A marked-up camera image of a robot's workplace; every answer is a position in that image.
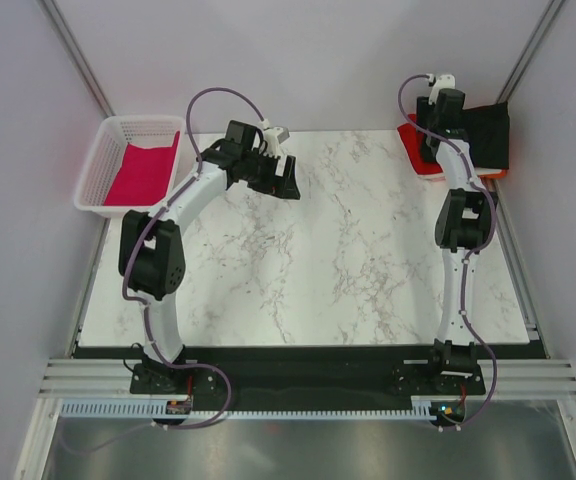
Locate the white slotted cable duct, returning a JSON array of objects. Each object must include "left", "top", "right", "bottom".
[{"left": 59, "top": 398, "right": 436, "bottom": 421}]

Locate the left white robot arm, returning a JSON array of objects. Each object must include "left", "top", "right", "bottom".
[{"left": 118, "top": 120, "right": 301, "bottom": 394}]

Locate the white plastic basket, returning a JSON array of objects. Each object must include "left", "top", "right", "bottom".
[{"left": 73, "top": 115, "right": 188, "bottom": 218}]

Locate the left aluminium corner post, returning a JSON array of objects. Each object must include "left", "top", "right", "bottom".
[{"left": 37, "top": 0, "right": 115, "bottom": 118}]

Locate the black t shirt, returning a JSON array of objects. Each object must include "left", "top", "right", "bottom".
[{"left": 461, "top": 102, "right": 510, "bottom": 170}]

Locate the aluminium front frame rail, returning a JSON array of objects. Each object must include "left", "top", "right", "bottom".
[{"left": 40, "top": 359, "right": 576, "bottom": 400}]

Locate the aluminium corner post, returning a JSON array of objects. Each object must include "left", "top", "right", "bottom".
[
  {"left": 37, "top": 0, "right": 115, "bottom": 118},
  {"left": 496, "top": 0, "right": 568, "bottom": 103}
]

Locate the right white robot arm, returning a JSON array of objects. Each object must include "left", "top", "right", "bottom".
[{"left": 422, "top": 86, "right": 496, "bottom": 395}]

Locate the red folded t shirt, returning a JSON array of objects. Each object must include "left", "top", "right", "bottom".
[{"left": 397, "top": 122, "right": 444, "bottom": 180}]

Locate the pink t shirt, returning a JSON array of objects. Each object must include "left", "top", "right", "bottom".
[{"left": 104, "top": 131, "right": 180, "bottom": 207}]

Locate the right aluminium side rail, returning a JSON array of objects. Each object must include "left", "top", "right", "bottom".
[{"left": 484, "top": 179, "right": 551, "bottom": 359}]

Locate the orange folded t shirt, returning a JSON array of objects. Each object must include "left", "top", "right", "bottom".
[{"left": 475, "top": 167, "right": 508, "bottom": 179}]

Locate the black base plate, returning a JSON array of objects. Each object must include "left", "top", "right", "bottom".
[{"left": 70, "top": 343, "right": 552, "bottom": 399}]

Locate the right aluminium corner post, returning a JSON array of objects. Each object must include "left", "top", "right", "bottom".
[{"left": 496, "top": 0, "right": 568, "bottom": 103}]

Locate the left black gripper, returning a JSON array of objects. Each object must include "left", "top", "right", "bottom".
[{"left": 241, "top": 149, "right": 299, "bottom": 201}]

